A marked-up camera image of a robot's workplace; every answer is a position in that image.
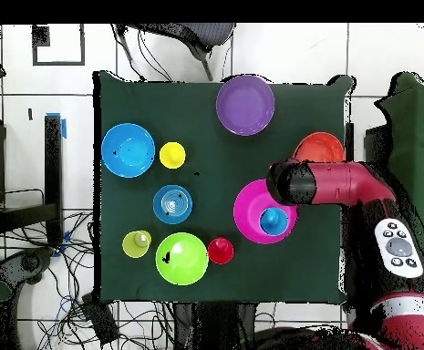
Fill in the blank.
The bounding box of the black power strip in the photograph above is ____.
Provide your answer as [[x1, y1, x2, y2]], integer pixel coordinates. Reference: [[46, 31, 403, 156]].
[[80, 291, 120, 345]]

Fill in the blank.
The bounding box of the pink plastic bowl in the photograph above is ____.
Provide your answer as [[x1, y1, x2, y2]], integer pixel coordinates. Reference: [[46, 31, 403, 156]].
[[233, 178, 299, 245]]

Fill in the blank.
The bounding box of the green plastic bowl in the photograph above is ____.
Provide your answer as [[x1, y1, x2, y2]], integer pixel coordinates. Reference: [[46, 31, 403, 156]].
[[155, 232, 210, 286]]

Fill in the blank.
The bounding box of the purple plastic bowl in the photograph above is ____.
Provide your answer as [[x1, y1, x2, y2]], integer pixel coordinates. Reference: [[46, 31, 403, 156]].
[[215, 74, 276, 137]]

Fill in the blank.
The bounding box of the black metal frame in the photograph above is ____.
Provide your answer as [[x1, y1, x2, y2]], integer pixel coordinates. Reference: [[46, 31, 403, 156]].
[[344, 122, 392, 165], [0, 114, 65, 249]]

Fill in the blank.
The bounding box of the large light blue bowl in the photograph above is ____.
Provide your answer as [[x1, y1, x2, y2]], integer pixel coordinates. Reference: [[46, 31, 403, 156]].
[[100, 122, 157, 180]]

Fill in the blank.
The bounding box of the small dark blue bowl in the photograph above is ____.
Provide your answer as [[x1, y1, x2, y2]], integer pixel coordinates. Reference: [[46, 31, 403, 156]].
[[151, 184, 193, 225]]

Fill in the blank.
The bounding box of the grey office chair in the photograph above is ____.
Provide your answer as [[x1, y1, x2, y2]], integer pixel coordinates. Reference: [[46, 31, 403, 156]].
[[116, 23, 238, 82]]

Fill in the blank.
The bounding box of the translucent yellow-green plastic cup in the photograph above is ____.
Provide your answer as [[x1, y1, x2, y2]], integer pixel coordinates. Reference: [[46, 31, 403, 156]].
[[121, 229, 153, 260]]

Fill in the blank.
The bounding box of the black floor device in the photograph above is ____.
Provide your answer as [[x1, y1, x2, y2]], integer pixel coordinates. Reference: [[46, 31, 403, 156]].
[[0, 246, 55, 290]]

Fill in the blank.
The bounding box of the orange plastic bowl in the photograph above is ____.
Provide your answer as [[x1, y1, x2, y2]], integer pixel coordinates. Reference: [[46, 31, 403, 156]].
[[292, 131, 345, 164]]

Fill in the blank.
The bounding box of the dark green table cloth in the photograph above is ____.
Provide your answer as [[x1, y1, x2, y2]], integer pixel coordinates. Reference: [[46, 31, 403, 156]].
[[92, 69, 355, 306]]

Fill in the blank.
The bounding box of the blue plastic cup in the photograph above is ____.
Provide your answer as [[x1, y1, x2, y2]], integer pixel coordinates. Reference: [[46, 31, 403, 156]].
[[258, 206, 290, 236]]

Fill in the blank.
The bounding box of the red plastic cup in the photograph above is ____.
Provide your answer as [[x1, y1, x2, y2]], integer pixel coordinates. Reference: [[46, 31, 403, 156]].
[[207, 237, 235, 265]]

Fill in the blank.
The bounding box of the yellow plastic cup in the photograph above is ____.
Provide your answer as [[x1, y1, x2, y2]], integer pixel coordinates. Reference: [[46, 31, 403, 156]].
[[159, 141, 187, 170]]

